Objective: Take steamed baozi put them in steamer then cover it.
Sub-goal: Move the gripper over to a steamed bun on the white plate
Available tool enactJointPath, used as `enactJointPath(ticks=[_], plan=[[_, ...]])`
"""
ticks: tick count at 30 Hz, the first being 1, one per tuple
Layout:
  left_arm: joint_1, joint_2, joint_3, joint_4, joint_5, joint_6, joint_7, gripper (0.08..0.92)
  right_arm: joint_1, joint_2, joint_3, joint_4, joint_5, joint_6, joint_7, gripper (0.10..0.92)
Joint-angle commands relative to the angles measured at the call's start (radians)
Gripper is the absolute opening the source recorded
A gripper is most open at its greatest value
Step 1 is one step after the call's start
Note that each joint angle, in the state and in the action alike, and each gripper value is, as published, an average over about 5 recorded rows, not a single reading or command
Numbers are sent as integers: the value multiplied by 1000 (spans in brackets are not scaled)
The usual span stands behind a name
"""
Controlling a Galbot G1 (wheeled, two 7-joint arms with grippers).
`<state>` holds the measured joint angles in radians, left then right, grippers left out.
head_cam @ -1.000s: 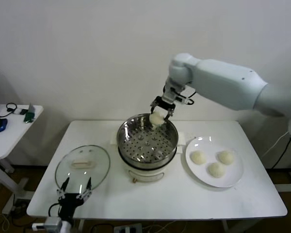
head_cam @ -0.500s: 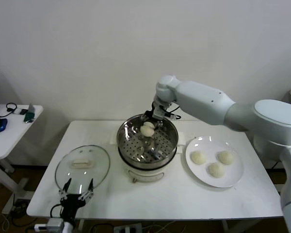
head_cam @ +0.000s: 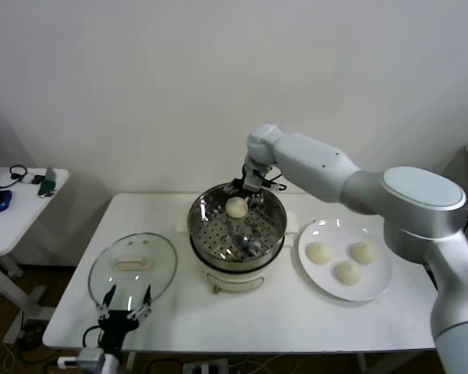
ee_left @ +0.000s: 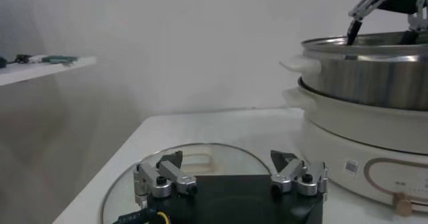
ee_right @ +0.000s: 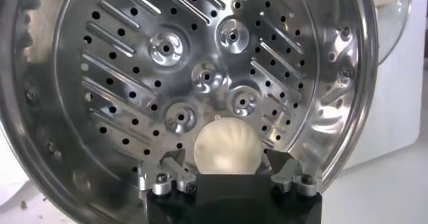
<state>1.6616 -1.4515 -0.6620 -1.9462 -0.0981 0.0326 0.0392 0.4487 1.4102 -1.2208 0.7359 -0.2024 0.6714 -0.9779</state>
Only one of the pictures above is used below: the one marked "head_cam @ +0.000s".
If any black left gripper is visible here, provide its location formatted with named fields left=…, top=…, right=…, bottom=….
left=96, top=284, right=153, bottom=352

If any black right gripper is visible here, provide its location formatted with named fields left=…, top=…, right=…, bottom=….
left=222, top=165, right=275, bottom=213

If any white steamed baozi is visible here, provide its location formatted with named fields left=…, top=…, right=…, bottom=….
left=333, top=260, right=363, bottom=287
left=225, top=196, right=249, bottom=218
left=350, top=241, right=377, bottom=265
left=306, top=242, right=333, bottom=265

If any glass lid with cream handle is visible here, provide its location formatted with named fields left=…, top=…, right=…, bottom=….
left=87, top=232, right=179, bottom=309

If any stainless perforated steamer basket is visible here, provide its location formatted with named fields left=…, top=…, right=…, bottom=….
left=175, top=182, right=298, bottom=270

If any cream electric cooking pot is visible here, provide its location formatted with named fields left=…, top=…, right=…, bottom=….
left=190, top=229, right=293, bottom=295

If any white round plate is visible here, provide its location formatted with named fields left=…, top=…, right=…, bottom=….
left=296, top=218, right=394, bottom=302

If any grey floor power strip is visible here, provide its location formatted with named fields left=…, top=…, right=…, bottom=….
left=183, top=360, right=229, bottom=374

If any white side table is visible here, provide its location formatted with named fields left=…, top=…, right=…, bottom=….
left=0, top=167, right=70, bottom=316

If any green grey hand tool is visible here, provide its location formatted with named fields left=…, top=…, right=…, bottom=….
left=37, top=166, right=59, bottom=199

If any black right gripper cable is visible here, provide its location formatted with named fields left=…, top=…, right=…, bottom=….
left=257, top=173, right=285, bottom=192

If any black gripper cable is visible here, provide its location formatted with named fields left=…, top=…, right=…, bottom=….
left=81, top=325, right=103, bottom=348
left=257, top=173, right=285, bottom=192

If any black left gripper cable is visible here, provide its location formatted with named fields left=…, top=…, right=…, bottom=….
left=81, top=325, right=103, bottom=348

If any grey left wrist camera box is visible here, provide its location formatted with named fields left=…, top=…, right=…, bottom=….
left=77, top=348, right=105, bottom=369

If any black floor cable bundle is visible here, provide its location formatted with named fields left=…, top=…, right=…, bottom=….
left=17, top=319, right=46, bottom=354

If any white floor cable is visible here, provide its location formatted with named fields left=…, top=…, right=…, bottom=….
left=229, top=352, right=301, bottom=374

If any black looped cable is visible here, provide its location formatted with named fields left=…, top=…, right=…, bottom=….
left=0, top=164, right=29, bottom=192

